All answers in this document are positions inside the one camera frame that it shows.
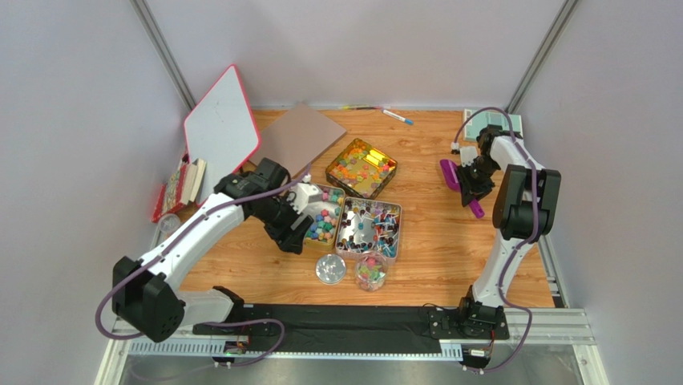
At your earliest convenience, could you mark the gold tin of gummy candies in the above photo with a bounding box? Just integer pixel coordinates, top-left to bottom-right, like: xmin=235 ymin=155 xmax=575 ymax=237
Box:
xmin=325 ymin=138 xmax=398 ymax=200

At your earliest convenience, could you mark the white blue marker pen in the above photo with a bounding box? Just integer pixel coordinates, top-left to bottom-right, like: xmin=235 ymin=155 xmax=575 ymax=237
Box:
xmin=382 ymin=109 xmax=414 ymax=125

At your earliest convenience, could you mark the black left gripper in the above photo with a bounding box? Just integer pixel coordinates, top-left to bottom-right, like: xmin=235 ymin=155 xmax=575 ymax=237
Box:
xmin=253 ymin=191 xmax=314 ymax=254

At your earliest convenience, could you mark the brown cardboard sheet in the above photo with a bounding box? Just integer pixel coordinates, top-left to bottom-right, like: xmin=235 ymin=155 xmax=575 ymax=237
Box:
xmin=249 ymin=103 xmax=347 ymax=174

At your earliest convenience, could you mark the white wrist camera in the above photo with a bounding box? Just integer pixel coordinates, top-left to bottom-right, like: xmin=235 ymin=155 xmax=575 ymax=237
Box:
xmin=292 ymin=173 xmax=323 ymax=214
xmin=451 ymin=141 xmax=479 ymax=167

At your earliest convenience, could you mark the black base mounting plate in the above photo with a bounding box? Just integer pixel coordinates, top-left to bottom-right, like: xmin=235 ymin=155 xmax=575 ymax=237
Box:
xmin=192 ymin=304 xmax=510 ymax=354

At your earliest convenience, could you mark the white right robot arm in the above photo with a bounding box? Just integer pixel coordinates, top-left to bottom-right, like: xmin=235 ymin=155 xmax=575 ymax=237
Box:
xmin=455 ymin=125 xmax=562 ymax=338

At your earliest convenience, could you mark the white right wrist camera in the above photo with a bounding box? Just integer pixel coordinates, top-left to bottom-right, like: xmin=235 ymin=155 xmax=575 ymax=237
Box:
xmin=451 ymin=141 xmax=479 ymax=167

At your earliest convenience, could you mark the silver jar lid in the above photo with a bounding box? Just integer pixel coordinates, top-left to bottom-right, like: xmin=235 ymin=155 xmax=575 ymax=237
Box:
xmin=315 ymin=253 xmax=347 ymax=285

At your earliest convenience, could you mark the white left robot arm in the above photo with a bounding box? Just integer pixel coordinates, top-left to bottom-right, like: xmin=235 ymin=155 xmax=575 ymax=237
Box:
xmin=95 ymin=158 xmax=322 ymax=342

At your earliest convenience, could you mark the pink tin of lollipops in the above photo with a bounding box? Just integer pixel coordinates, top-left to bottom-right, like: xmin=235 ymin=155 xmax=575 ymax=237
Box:
xmin=333 ymin=197 xmax=402 ymax=265

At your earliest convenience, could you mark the small clear cup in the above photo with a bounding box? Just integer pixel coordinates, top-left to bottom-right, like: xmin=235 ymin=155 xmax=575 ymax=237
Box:
xmin=157 ymin=213 xmax=181 ymax=236

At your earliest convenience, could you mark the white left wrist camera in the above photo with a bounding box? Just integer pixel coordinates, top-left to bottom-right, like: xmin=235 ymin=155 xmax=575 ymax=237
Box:
xmin=292 ymin=173 xmax=323 ymax=214

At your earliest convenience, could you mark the purple plastic scoop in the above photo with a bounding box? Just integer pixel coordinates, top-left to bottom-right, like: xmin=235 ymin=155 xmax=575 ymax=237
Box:
xmin=438 ymin=159 xmax=485 ymax=219

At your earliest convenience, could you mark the yellow pink pen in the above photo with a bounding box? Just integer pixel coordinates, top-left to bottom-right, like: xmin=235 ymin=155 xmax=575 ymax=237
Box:
xmin=338 ymin=104 xmax=390 ymax=111

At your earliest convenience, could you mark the gold tin of star candies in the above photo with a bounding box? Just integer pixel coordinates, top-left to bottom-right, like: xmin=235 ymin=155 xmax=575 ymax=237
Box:
xmin=303 ymin=184 xmax=346 ymax=251

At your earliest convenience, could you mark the teal book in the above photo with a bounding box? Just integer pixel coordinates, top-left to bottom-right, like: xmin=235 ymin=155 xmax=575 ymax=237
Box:
xmin=463 ymin=109 xmax=510 ymax=142

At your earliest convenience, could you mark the clear plastic jar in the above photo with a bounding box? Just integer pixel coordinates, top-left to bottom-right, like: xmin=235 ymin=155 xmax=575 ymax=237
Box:
xmin=354 ymin=251 xmax=389 ymax=292

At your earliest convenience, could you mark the white board with red rim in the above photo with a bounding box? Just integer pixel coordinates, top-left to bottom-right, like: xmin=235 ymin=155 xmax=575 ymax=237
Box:
xmin=184 ymin=64 xmax=261 ymax=206

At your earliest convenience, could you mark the stack of books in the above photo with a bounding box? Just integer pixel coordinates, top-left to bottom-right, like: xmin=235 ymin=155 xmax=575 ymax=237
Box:
xmin=152 ymin=159 xmax=206 ymax=223

